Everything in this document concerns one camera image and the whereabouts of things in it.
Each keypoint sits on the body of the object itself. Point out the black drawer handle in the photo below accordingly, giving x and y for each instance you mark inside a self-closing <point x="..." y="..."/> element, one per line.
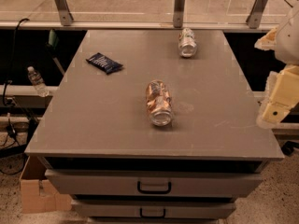
<point x="151" y="189"/>
<point x="152" y="213"/>

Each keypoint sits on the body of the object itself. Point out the black upper drawer handle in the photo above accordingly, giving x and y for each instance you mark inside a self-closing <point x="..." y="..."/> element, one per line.
<point x="151" y="189"/>

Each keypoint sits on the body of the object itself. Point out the blue rxbar blueberry wrapper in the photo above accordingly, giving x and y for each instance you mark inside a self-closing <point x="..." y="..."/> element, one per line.
<point x="104" y="63"/>

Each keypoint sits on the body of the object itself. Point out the right metal bracket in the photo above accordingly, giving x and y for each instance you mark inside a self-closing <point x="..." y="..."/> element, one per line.
<point x="254" y="19"/>

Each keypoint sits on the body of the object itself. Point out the orange soda can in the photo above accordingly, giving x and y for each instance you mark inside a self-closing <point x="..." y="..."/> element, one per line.
<point x="158" y="101"/>

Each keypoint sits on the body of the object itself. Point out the middle metal bracket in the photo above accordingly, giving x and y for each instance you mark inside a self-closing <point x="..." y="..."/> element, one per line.
<point x="178" y="13"/>

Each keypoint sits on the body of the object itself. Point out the lower grey drawer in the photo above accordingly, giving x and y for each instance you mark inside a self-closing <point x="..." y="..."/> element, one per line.
<point x="130" y="209"/>

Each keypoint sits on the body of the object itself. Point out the silver green 7up can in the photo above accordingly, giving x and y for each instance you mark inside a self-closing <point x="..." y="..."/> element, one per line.
<point x="187" y="45"/>

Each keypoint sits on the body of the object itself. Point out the clear plastic water bottle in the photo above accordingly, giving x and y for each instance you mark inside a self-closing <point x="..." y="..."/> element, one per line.
<point x="37" y="82"/>

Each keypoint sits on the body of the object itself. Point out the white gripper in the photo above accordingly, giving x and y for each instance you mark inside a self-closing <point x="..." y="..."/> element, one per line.
<point x="289" y="42"/>

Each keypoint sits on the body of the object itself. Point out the metal bracket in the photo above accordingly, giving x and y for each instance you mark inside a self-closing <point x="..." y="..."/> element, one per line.
<point x="178" y="13"/>
<point x="254" y="19"/>
<point x="65" y="15"/>

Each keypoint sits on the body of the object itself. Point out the black lower drawer handle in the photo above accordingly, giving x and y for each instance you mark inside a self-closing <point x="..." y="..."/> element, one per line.
<point x="152" y="213"/>

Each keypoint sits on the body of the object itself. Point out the green handled tool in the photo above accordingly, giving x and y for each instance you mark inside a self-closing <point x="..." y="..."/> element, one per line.
<point x="51" y="46"/>

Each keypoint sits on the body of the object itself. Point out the left metal bracket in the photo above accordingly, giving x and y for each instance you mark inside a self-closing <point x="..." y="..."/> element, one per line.
<point x="65" y="15"/>

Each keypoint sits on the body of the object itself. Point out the cardboard box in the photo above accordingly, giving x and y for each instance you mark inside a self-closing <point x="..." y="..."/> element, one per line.
<point x="38" y="195"/>

